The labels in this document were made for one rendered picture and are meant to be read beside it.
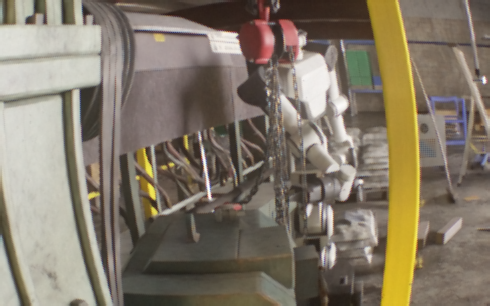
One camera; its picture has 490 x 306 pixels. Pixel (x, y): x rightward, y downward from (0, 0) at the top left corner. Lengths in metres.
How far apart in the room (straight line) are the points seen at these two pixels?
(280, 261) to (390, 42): 0.65
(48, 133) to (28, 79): 0.11
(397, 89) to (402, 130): 0.11
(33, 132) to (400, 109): 0.98
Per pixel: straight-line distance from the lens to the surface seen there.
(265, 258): 1.07
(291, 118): 2.03
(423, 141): 6.45
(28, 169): 0.64
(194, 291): 0.99
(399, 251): 1.42
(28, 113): 0.64
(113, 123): 0.81
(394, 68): 1.34
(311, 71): 2.16
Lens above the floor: 1.21
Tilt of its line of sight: 8 degrees down
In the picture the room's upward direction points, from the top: 5 degrees counter-clockwise
